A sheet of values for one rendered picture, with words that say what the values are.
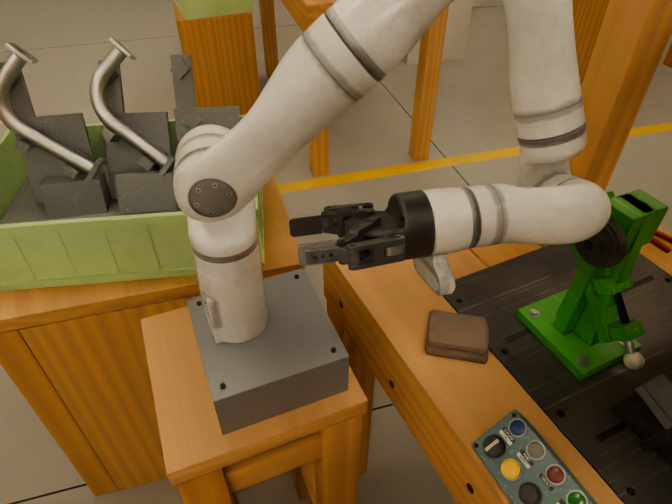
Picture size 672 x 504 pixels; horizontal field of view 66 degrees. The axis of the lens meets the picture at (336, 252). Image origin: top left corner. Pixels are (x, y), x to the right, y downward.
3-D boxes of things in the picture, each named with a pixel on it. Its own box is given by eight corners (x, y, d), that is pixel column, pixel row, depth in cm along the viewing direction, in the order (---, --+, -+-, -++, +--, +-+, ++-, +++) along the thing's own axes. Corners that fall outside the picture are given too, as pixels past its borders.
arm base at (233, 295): (218, 351, 78) (200, 271, 67) (203, 309, 84) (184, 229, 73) (276, 331, 81) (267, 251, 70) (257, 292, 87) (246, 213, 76)
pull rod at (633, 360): (644, 369, 77) (660, 345, 73) (631, 376, 76) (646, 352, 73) (615, 343, 81) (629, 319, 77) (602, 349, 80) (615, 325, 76)
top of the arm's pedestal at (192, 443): (171, 487, 76) (166, 475, 73) (145, 332, 98) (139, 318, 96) (367, 413, 85) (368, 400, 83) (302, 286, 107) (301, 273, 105)
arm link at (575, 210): (487, 263, 55) (454, 236, 63) (617, 244, 57) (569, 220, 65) (489, 199, 52) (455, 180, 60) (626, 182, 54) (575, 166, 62)
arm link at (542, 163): (567, 208, 66) (550, 104, 61) (613, 229, 58) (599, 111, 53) (517, 228, 66) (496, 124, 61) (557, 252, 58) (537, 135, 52)
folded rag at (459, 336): (487, 328, 87) (491, 316, 85) (486, 366, 81) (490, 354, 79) (428, 318, 89) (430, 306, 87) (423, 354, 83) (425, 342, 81)
